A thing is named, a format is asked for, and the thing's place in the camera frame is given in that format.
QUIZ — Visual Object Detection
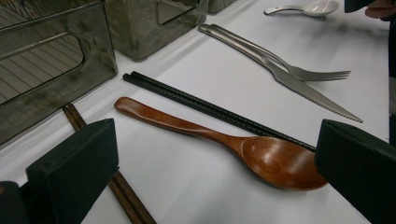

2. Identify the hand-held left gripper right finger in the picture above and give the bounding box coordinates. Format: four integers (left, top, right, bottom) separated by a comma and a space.
315, 119, 396, 224

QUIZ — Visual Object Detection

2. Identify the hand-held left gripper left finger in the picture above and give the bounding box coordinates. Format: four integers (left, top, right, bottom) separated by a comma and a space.
26, 118, 120, 224

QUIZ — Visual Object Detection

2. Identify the brown wooden chopstick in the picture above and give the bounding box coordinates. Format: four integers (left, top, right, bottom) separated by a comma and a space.
62, 105, 144, 224
66, 103, 158, 224

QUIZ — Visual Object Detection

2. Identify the brown wooden spoon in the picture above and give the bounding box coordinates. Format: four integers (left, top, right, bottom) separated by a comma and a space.
113, 96, 329, 191

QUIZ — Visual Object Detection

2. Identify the steel fork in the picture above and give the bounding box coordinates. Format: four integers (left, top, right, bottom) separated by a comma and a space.
208, 23, 352, 82

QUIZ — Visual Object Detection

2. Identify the smoky clear plastic bin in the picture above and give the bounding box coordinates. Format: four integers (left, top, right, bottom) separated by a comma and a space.
105, 0, 209, 62
0, 0, 119, 147

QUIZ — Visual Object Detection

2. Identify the steel table knife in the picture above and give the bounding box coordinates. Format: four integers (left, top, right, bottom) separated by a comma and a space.
198, 23, 364, 123

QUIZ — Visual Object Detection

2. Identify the black chopstick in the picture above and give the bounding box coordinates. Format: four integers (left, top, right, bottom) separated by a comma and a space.
121, 73, 316, 153
130, 70, 318, 151

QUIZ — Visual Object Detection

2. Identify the white table board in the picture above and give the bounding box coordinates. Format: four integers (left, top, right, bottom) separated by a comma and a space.
0, 0, 391, 224

